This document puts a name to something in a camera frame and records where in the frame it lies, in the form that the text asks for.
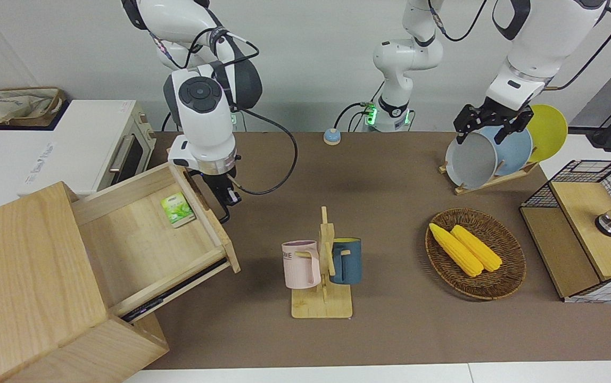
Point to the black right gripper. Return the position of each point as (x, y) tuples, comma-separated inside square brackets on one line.
[(220, 186)]

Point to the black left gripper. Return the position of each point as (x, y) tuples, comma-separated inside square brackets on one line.
[(489, 113)]

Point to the light wooden drawer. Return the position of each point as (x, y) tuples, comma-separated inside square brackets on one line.
[(135, 250)]

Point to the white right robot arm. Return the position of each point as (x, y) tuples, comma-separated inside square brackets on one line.
[(204, 127)]

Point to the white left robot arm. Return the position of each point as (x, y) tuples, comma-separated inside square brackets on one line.
[(529, 48)]

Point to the light wooden drawer cabinet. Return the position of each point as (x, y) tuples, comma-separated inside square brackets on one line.
[(23, 266)]

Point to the gray plate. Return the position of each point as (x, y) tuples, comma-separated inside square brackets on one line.
[(470, 162)]

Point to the light blue plate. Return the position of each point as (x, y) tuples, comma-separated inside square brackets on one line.
[(513, 154)]

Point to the green tea bag packet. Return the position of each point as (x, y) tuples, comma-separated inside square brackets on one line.
[(178, 210)]

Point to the wooden plate rack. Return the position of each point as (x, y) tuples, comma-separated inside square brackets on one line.
[(513, 175)]

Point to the yellow plate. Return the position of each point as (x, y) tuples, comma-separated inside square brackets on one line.
[(547, 133)]

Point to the pink mug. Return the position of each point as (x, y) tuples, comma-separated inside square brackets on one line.
[(297, 266)]

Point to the brown table mat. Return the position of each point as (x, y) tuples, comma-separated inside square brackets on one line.
[(390, 175)]

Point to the yellow corn cob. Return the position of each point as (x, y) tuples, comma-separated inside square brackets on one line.
[(478, 248), (457, 250)]

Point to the blue desk bell wooden base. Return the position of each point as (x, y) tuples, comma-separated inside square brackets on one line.
[(332, 137)]

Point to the wooden mug tree stand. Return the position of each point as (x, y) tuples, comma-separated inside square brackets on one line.
[(321, 306)]

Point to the dark blue mug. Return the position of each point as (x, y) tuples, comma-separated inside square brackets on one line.
[(351, 263)]

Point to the round woven wicker basket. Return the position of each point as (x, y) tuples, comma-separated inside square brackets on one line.
[(476, 287)]

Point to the white toaster oven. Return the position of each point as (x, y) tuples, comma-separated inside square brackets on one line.
[(82, 138)]

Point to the beige tote bag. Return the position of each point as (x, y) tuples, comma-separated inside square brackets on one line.
[(13, 103)]

